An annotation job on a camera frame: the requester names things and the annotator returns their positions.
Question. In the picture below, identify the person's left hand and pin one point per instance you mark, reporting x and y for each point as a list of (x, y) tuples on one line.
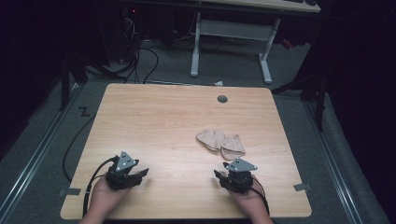
[(104, 199)]

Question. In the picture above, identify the white-legged background desk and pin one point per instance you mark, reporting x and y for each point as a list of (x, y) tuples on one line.
[(233, 29)]

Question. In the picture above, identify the crumpled white paper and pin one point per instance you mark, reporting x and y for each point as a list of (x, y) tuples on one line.
[(219, 83)]

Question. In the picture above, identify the beige sock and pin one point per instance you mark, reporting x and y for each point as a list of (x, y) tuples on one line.
[(233, 147), (211, 139)]

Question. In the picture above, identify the black metal stand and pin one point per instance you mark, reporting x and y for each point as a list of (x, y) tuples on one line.
[(319, 102), (64, 87)]

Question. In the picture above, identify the grey tape piece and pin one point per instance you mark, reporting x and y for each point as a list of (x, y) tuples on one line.
[(302, 187), (70, 192)]

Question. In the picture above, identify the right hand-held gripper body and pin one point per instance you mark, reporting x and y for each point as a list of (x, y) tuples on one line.
[(239, 180)]

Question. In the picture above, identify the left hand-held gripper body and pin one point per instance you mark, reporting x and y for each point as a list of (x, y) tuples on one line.
[(120, 177)]

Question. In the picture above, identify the small red object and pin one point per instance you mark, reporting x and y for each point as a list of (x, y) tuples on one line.
[(287, 44)]

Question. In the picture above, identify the grey table grommet hole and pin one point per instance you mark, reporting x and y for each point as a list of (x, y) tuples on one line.
[(222, 99)]

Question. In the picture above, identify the metal floor rail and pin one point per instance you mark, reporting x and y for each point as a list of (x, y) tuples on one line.
[(37, 154), (334, 161)]

